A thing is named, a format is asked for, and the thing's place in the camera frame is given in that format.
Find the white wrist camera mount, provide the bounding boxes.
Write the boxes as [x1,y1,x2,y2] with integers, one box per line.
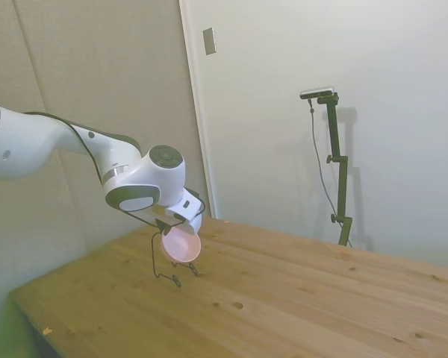
[165,187,205,222]

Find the pink plastic bowl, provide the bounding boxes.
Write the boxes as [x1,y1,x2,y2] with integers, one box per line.
[159,227,203,263]

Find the dark green camera stand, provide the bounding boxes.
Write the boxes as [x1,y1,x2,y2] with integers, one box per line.
[317,92,354,247]

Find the white door frame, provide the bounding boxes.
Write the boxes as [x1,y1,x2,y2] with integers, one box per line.
[178,0,218,219]

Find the grey wall switch plate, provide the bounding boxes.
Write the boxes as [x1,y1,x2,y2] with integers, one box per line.
[202,27,217,57]

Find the grey camera on stand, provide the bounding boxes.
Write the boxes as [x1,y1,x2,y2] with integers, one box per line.
[299,85,337,101]

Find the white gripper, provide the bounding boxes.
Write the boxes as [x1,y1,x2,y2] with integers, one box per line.
[140,207,204,236]

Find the black wire dish rack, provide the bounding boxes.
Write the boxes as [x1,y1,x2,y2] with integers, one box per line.
[150,230,201,289]

